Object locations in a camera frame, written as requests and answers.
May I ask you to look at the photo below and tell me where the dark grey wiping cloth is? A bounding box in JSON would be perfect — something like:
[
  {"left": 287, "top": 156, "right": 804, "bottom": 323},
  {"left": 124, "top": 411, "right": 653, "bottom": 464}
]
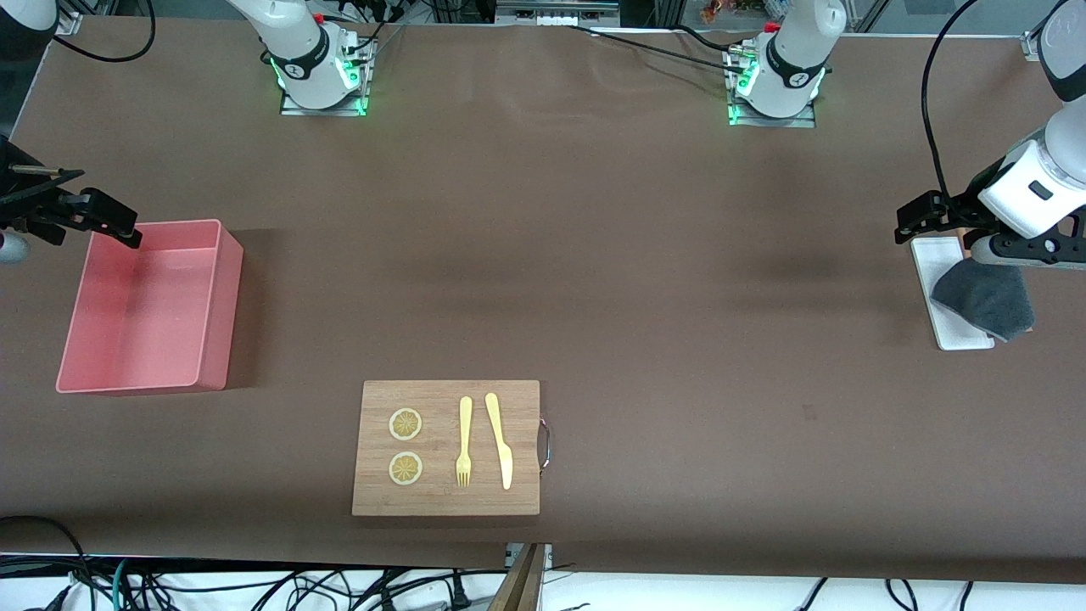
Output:
[{"left": 931, "top": 259, "right": 1037, "bottom": 343}]

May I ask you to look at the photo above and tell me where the pink plastic bin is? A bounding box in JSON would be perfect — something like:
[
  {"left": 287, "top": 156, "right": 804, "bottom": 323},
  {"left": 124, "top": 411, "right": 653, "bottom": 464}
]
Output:
[{"left": 55, "top": 219, "right": 245, "bottom": 396}]

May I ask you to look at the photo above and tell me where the white rectangular tray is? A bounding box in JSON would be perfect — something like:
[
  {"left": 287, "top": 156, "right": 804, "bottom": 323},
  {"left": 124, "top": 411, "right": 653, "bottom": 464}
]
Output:
[{"left": 910, "top": 236, "right": 995, "bottom": 351}]

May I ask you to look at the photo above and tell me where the yellow plastic fork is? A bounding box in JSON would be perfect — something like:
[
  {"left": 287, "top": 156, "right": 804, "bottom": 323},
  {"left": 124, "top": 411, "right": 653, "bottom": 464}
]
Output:
[{"left": 456, "top": 396, "right": 473, "bottom": 488}]

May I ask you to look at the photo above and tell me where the grey metal equipment box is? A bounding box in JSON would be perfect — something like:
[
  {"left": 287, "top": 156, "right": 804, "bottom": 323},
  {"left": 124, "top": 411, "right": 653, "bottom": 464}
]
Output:
[{"left": 496, "top": 0, "right": 620, "bottom": 26}]

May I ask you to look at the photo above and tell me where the yellow plastic knife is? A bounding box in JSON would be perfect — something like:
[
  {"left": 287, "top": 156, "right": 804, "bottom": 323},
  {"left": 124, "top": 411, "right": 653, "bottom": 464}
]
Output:
[{"left": 484, "top": 392, "right": 514, "bottom": 491}]

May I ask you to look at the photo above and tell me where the dark wooden beam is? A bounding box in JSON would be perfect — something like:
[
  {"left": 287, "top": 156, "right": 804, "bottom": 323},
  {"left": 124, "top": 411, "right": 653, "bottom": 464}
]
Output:
[{"left": 488, "top": 543, "right": 546, "bottom": 611}]

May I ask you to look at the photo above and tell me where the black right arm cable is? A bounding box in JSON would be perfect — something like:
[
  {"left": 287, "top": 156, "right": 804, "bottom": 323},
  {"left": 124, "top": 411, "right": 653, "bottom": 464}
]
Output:
[{"left": 51, "top": 0, "right": 158, "bottom": 65}]

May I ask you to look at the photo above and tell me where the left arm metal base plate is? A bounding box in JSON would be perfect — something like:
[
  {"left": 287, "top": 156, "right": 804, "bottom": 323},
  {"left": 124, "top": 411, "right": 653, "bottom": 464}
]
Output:
[{"left": 726, "top": 44, "right": 818, "bottom": 129}]

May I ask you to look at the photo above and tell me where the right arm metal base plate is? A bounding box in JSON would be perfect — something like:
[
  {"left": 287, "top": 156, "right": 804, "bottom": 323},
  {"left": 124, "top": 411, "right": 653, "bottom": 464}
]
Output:
[{"left": 280, "top": 34, "right": 370, "bottom": 117}]

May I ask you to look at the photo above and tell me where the thick black looped cable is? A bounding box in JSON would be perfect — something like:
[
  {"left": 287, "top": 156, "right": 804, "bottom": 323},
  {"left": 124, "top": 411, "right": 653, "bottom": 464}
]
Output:
[{"left": 0, "top": 515, "right": 91, "bottom": 611}]

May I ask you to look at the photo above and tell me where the black cable across table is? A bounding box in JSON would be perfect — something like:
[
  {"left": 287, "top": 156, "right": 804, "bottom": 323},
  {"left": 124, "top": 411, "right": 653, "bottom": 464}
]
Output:
[{"left": 568, "top": 24, "right": 741, "bottom": 76}]

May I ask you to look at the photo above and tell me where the black base connector cable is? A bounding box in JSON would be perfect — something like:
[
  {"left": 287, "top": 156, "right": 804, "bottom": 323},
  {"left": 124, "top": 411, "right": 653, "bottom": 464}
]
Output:
[{"left": 327, "top": 0, "right": 410, "bottom": 53}]

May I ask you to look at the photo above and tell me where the wooden board with metal handle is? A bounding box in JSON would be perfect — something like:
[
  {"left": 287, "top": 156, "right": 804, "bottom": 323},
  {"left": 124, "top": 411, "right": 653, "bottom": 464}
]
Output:
[{"left": 351, "top": 379, "right": 552, "bottom": 518}]

